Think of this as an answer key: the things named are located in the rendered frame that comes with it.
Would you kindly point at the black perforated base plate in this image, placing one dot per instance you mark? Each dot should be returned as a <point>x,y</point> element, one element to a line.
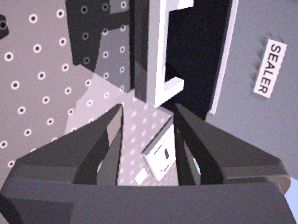
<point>63,64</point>

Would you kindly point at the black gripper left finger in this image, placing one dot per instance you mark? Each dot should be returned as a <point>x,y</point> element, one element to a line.
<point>77,155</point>

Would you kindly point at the dark grey boxy machine housing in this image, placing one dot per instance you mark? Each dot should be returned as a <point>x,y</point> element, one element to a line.
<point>235,59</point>

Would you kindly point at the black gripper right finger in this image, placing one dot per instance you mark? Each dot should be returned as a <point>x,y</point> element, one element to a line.
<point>221,157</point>

